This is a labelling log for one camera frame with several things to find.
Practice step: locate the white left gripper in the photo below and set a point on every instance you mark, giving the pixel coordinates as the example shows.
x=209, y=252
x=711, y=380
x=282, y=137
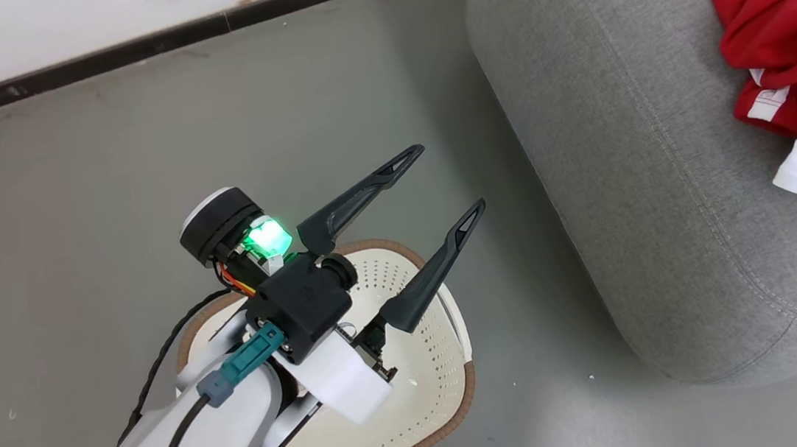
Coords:
x=341, y=385

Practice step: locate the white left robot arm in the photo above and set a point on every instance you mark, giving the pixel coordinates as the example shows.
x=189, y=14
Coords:
x=221, y=435

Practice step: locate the grey upholstered seat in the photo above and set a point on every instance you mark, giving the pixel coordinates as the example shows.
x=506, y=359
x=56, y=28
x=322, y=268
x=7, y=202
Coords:
x=621, y=156

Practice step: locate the white laundry basket brown rim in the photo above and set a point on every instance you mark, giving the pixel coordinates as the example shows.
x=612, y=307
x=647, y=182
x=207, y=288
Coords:
x=425, y=406

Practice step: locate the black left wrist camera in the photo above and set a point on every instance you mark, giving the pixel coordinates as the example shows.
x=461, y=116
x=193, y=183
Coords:
x=303, y=304

